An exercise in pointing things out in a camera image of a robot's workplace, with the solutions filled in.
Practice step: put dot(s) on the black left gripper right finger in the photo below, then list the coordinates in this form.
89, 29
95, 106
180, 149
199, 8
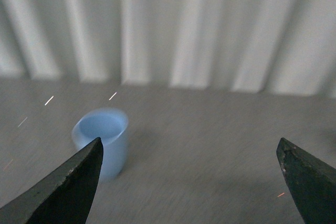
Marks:
310, 181

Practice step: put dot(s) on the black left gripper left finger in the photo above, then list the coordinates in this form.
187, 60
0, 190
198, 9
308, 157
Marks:
63, 196

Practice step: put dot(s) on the light blue plastic cup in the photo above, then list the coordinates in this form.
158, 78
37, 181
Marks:
111, 125

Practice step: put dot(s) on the white pleated curtain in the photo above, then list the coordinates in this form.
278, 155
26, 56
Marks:
276, 46

